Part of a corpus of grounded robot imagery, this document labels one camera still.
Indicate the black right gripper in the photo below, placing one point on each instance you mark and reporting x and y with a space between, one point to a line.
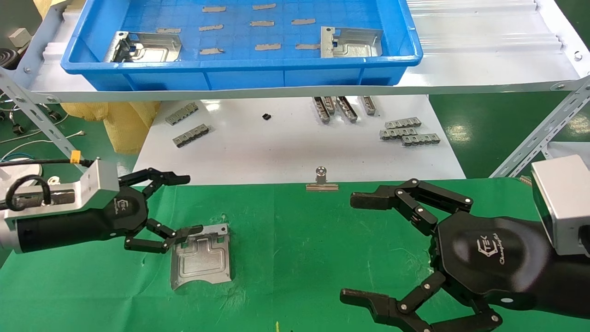
493 263

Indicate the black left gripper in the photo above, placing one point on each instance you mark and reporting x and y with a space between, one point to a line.
126 216

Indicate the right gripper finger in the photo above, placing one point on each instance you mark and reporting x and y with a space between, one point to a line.
373 199

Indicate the curved-edge sheet metal part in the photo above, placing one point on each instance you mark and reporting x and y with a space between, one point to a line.
200 263

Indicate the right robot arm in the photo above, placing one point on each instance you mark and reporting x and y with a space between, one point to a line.
571 286

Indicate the silver binder clip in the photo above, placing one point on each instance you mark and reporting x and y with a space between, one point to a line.
321 186
54 180

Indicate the grey slotted metal block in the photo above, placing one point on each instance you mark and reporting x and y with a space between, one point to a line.
368 106
329 105
321 110
403 123
181 114
420 139
190 136
392 133
346 109

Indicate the green cloth mat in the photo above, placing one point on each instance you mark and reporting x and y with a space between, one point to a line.
299 240

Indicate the yellow bag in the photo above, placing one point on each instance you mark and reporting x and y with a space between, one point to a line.
124 124

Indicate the blue plastic bin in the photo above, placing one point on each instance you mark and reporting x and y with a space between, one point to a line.
239 74

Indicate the white round base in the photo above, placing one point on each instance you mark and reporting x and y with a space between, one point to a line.
32 170

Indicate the perforated shelf brace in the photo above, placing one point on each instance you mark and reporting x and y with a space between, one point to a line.
539 133
46 124

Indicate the grey tape strip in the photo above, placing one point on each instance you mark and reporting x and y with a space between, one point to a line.
168 31
211 27
307 46
214 8
303 21
267 46
211 51
262 23
264 6

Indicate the white corrugated sheet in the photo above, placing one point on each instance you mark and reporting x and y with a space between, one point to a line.
484 46

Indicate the black coiled object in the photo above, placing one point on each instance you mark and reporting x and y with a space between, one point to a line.
7 57

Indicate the small grey box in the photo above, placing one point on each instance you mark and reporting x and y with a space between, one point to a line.
19 38

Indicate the white metal shelf frame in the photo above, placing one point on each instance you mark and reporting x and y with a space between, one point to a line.
276 91

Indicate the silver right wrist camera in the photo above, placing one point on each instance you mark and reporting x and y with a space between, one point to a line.
567 203

